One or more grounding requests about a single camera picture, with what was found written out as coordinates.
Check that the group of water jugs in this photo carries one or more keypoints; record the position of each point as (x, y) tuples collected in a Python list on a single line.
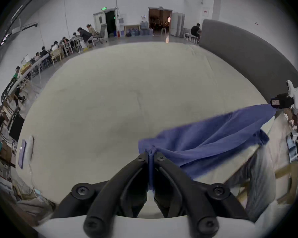
[(140, 30)]

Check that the blue shirt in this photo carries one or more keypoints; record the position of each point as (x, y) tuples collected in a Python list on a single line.
[(213, 137)]

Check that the black monitor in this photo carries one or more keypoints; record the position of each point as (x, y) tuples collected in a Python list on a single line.
[(16, 127)]

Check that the group of people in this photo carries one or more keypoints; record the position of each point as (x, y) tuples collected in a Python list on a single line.
[(52, 51)]

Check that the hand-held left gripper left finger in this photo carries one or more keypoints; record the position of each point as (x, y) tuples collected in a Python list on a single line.
[(106, 197)]

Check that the person's right hand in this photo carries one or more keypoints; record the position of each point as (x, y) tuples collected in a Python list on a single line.
[(293, 123)]

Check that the purple flat card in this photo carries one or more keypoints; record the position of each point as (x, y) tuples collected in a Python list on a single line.
[(22, 154)]

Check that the grey padded headboard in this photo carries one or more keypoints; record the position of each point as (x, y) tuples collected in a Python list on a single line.
[(240, 48)]

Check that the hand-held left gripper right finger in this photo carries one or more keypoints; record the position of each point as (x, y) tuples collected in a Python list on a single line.
[(196, 197)]

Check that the person's legs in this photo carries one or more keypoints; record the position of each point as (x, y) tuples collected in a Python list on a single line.
[(260, 180)]

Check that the white cabinet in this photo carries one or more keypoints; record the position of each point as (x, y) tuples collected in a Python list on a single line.
[(176, 24)]

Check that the bed with beige sheet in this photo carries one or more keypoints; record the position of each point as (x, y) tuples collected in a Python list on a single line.
[(139, 88)]

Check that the small white device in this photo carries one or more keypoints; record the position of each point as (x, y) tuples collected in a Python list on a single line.
[(29, 146)]

